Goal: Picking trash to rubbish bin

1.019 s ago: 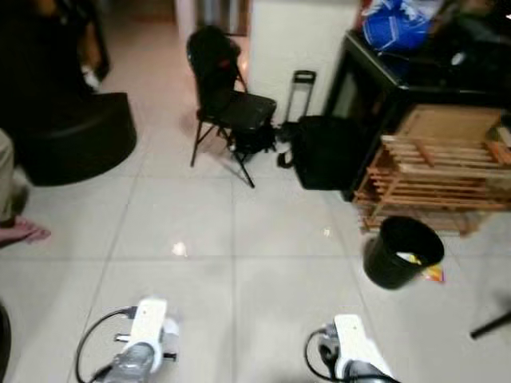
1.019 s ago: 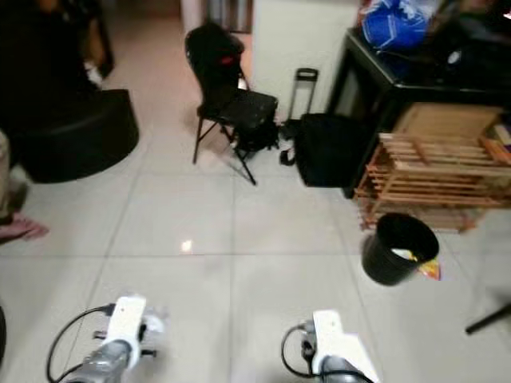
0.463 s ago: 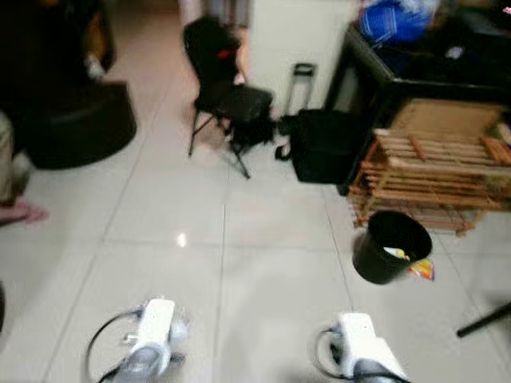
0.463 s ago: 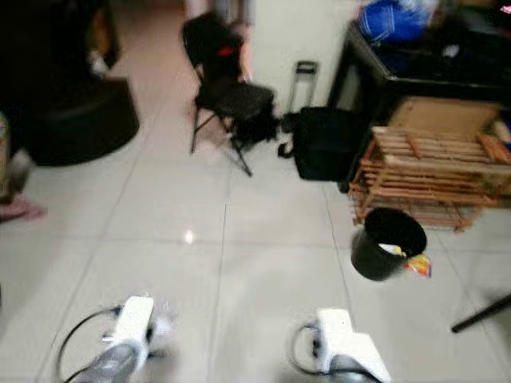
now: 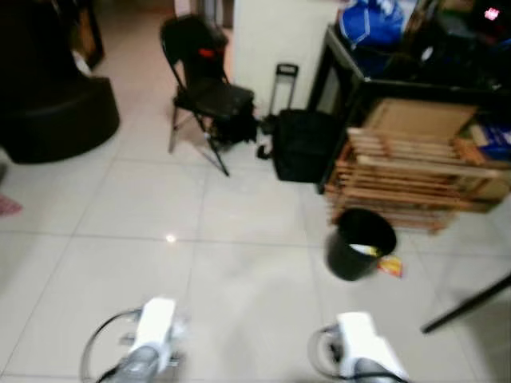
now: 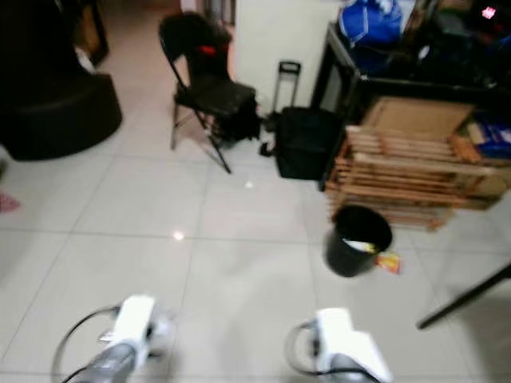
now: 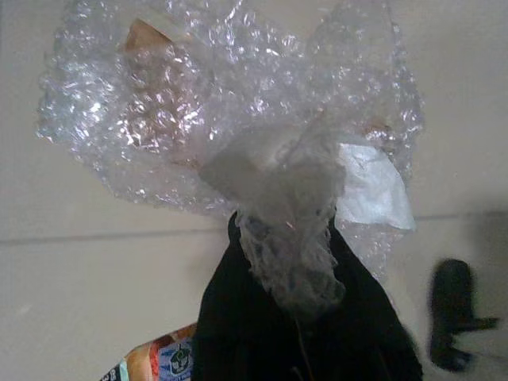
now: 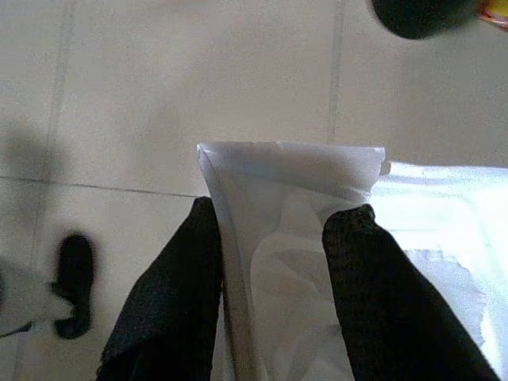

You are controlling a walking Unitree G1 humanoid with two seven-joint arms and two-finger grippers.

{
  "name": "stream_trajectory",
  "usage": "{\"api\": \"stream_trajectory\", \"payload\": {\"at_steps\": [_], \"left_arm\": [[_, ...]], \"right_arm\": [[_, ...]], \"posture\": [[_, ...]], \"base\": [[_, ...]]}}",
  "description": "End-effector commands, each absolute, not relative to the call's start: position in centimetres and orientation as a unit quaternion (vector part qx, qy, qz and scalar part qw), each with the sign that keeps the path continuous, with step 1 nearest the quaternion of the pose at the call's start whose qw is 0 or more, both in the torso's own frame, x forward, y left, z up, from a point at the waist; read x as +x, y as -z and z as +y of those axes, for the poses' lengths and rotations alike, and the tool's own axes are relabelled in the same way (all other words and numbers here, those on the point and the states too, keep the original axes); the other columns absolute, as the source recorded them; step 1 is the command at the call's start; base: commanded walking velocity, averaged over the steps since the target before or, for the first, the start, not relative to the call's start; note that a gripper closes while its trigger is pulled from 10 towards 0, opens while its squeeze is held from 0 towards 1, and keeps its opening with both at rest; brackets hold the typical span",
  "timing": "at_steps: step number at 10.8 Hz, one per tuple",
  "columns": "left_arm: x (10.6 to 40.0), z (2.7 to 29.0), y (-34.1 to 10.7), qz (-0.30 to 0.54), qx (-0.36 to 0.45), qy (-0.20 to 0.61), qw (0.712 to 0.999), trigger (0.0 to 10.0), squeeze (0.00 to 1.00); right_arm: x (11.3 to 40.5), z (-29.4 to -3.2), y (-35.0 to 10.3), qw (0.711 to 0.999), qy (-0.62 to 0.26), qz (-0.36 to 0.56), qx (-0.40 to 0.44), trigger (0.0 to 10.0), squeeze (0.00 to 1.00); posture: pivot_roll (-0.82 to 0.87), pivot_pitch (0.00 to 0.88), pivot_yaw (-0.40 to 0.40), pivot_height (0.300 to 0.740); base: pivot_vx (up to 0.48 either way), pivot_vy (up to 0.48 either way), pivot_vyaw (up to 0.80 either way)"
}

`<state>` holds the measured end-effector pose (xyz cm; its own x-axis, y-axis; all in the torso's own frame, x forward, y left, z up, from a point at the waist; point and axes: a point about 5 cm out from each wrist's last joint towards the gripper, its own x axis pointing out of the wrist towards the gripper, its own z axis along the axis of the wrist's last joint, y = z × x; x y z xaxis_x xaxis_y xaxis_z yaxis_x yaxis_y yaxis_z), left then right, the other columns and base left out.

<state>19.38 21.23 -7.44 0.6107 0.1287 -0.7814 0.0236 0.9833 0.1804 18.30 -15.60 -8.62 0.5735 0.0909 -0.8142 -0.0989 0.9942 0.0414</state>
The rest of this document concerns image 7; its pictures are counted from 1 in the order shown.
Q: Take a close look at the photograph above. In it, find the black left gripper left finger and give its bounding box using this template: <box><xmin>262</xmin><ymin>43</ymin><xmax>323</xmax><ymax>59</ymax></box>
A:
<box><xmin>193</xmin><ymin>210</ymin><xmax>305</xmax><ymax>381</ymax></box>

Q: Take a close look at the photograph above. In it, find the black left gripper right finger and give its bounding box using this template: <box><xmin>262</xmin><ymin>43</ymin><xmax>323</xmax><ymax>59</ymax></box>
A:
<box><xmin>299</xmin><ymin>217</ymin><xmax>422</xmax><ymax>381</ymax></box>

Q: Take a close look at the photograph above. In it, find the clear bubble wrap sheet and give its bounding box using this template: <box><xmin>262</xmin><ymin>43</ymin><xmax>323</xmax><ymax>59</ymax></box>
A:
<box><xmin>36</xmin><ymin>0</ymin><xmax>426</xmax><ymax>317</ymax></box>

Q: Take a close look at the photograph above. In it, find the colourful printed package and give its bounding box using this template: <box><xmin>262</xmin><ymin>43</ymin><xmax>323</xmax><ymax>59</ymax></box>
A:
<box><xmin>98</xmin><ymin>322</ymin><xmax>199</xmax><ymax>381</ymax></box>

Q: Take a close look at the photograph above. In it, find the black robot foot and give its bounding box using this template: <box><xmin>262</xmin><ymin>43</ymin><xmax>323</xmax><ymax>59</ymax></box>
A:
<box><xmin>427</xmin><ymin>257</ymin><xmax>500</xmax><ymax>373</ymax></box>

